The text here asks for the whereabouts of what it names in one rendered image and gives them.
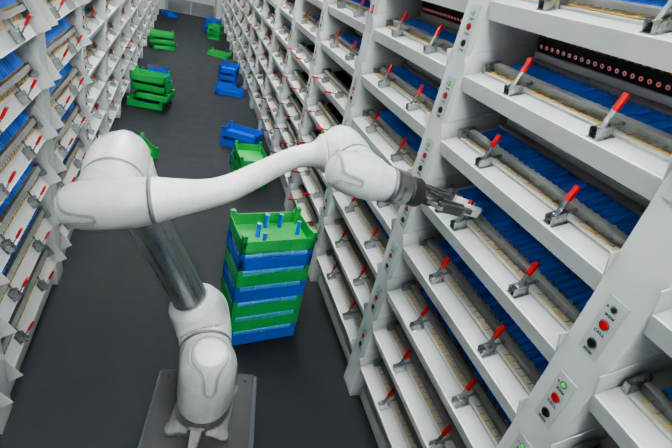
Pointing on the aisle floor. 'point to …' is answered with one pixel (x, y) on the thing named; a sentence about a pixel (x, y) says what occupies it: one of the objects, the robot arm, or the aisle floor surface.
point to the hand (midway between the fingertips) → (466, 207)
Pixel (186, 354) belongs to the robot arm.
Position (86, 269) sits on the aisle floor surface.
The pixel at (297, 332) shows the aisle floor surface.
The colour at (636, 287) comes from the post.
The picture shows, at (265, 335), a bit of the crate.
